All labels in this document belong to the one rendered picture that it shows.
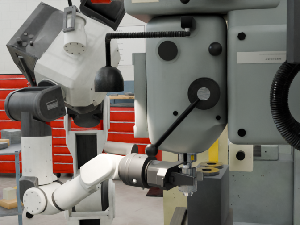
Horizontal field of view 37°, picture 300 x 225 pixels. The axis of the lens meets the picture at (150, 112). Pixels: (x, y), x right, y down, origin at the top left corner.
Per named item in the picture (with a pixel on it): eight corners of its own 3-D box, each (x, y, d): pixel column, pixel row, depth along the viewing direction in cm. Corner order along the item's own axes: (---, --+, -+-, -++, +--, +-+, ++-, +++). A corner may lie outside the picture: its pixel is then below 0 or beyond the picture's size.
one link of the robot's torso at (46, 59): (16, 106, 164) (-14, 52, 132) (66, 39, 178) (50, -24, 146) (85, 142, 159) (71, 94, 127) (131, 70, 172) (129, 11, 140)
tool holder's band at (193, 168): (200, 170, 110) (200, 166, 110) (184, 172, 108) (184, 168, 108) (190, 166, 114) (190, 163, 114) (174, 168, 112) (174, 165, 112)
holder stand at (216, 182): (187, 228, 157) (186, 172, 155) (199, 209, 178) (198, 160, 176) (221, 231, 153) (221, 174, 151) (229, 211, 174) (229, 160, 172)
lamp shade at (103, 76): (94, 90, 112) (93, 66, 111) (123, 89, 113) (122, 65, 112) (94, 92, 105) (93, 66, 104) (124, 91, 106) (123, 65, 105)
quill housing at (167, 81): (143, 156, 102) (139, 14, 99) (157, 141, 122) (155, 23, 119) (227, 158, 99) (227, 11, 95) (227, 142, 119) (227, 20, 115)
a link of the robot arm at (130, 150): (126, 186, 115) (92, 180, 121) (147, 186, 124) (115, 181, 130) (131, 142, 116) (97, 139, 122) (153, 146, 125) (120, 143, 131)
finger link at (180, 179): (193, 187, 108) (171, 184, 111) (193, 174, 108) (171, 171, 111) (191, 189, 107) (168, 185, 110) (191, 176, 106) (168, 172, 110)
